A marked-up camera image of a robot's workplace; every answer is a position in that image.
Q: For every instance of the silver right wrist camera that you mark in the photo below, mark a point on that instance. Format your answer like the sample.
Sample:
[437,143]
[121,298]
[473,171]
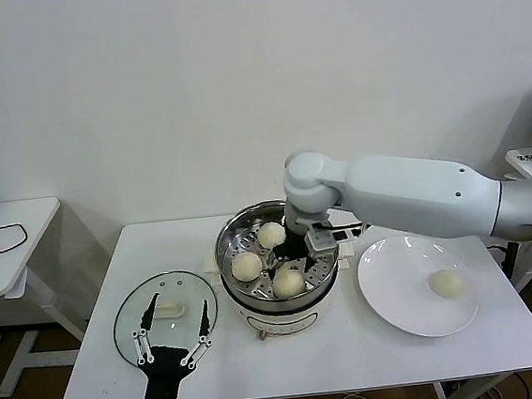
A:
[319,242]

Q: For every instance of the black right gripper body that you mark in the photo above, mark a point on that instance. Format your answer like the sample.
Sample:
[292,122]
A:
[294,246]

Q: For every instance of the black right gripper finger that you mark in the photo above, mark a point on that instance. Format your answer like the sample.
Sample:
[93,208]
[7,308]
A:
[272,266]
[310,265]

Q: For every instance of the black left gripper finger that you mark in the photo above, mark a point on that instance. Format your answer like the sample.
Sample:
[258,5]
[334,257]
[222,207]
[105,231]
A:
[149,314]
[204,321]

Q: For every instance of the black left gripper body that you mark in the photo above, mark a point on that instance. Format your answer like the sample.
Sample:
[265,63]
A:
[162,367]

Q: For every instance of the stainless steel steamer basket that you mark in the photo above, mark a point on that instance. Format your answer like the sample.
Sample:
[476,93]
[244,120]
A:
[233,247]

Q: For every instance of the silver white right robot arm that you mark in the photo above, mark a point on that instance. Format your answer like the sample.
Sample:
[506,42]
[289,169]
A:
[411,195]

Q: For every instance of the white round plate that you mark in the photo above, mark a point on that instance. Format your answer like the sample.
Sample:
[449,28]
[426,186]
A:
[397,290]

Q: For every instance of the white steamed baozi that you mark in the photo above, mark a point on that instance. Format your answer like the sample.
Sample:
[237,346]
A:
[288,283]
[270,234]
[447,284]
[246,266]

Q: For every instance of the white electric cooker base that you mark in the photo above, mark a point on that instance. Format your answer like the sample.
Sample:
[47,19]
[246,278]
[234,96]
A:
[282,323]

